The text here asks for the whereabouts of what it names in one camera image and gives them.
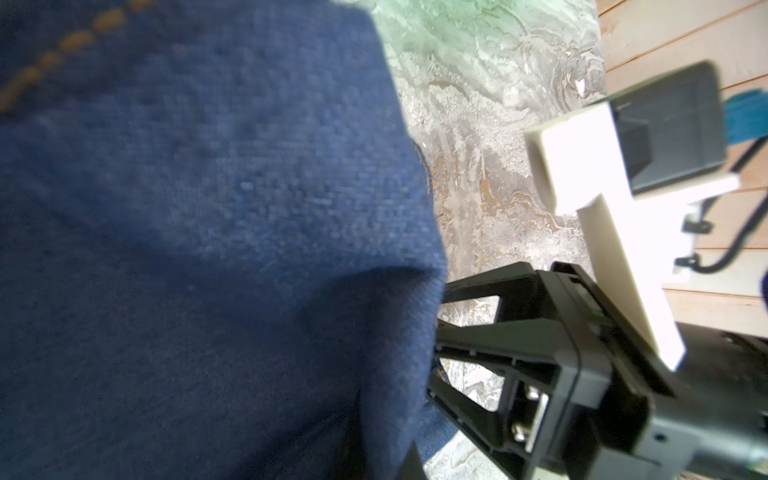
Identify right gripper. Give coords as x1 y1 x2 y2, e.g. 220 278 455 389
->
427 262 767 479

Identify dark blue denim trousers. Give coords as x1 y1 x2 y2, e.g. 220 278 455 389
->
1 1 447 479

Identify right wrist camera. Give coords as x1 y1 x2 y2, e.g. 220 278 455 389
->
524 61 740 369

